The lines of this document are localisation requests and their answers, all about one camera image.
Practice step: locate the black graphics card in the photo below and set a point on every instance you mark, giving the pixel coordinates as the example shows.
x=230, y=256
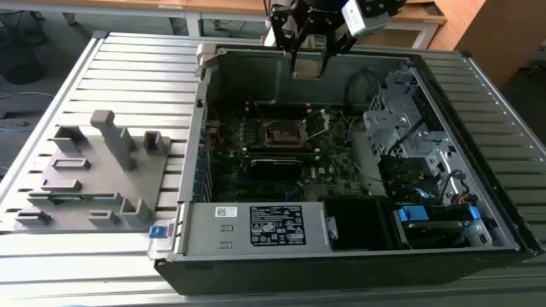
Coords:
x=276, y=169

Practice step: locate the wooden cabinet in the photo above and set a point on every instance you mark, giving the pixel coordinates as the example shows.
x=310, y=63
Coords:
x=504, y=32

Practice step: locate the green motherboard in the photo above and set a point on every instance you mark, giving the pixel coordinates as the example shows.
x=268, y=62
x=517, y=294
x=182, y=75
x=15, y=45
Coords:
x=337, y=160

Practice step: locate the black open PC case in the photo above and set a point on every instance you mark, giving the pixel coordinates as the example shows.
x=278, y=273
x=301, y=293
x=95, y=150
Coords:
x=341, y=278

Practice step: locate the grey power supply unit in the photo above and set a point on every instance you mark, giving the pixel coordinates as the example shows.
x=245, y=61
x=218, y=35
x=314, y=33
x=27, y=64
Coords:
x=205, y=233

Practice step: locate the grey plastic case latch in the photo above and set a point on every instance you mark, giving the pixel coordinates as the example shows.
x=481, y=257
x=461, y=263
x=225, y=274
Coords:
x=206, y=51

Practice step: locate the black bin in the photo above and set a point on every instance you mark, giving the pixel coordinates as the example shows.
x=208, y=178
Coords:
x=23, y=70

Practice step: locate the wooden desk white frame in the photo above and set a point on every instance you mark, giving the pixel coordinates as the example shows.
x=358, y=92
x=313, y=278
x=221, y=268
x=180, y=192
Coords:
x=107, y=3
x=420, y=19

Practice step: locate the silver drive cage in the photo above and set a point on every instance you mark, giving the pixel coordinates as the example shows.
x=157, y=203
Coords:
x=384, y=123

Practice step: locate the grey parts rack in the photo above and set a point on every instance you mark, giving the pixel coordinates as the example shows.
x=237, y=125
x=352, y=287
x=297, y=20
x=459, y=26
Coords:
x=107, y=188

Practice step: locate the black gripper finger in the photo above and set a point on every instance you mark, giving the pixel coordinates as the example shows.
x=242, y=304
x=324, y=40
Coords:
x=284, y=32
x=340, y=36

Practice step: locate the grey chipset heatsink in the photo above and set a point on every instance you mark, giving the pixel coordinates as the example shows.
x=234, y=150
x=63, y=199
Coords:
x=317, y=191

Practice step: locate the black RAM slot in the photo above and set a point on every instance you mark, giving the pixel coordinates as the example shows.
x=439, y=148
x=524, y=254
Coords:
x=277, y=148

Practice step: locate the green RAM stick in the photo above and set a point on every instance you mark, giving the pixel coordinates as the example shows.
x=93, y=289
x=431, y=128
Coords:
x=73, y=198

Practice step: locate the blue disk carrier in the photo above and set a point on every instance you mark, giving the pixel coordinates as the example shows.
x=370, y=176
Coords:
x=412, y=213

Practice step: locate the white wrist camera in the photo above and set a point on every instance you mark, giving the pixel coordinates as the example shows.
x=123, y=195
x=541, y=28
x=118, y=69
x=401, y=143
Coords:
x=362, y=19

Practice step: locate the black fan shroud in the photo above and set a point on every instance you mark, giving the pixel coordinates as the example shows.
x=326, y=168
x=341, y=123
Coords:
x=362, y=224

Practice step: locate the blue case latch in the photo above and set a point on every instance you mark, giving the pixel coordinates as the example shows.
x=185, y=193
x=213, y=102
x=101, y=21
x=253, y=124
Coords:
x=157, y=231

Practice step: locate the CPU socket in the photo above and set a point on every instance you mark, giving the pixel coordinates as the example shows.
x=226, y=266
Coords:
x=285, y=132

